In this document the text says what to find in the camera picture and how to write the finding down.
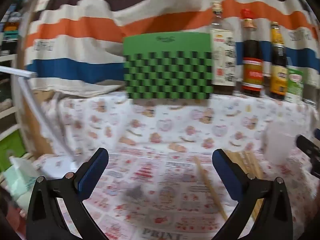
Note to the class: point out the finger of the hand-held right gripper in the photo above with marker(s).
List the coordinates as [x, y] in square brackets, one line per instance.
[312, 152]

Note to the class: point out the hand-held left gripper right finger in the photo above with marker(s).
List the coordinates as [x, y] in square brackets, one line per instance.
[225, 173]

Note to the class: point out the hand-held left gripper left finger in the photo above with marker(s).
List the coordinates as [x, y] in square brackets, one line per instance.
[92, 171]

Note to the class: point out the bundle of wooden chopsticks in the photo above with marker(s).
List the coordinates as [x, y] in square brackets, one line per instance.
[210, 187]

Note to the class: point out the translucent plastic cup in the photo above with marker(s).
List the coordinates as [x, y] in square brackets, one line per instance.
[280, 145]

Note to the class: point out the red printed paper sheet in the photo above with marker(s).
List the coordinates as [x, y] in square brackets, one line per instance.
[155, 192]

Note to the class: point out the mint green packet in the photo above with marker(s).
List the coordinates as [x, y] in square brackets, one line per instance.
[17, 185]

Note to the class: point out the white baby print tablecloth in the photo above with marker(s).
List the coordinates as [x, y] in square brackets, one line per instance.
[162, 125]

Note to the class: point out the brown cardboard panel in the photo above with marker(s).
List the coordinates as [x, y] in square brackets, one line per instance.
[31, 120]

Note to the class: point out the green storage bin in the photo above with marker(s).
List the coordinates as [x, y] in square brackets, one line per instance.
[10, 152]

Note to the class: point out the dark bottle with yellow label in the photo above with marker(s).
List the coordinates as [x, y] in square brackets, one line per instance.
[278, 55]

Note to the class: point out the clear bottle with white label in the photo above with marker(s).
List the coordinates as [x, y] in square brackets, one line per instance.
[223, 62]

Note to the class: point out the green checkered box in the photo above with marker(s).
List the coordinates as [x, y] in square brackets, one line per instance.
[167, 75]

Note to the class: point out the dark bottle with red cap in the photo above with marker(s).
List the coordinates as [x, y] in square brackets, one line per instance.
[252, 55]

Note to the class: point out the striped cloth backdrop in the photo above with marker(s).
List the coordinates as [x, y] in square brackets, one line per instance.
[100, 25]

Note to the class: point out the cluttered storage shelf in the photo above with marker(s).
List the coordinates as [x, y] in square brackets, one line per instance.
[12, 25]

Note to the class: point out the white metal frame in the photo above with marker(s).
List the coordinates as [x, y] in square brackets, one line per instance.
[22, 73]

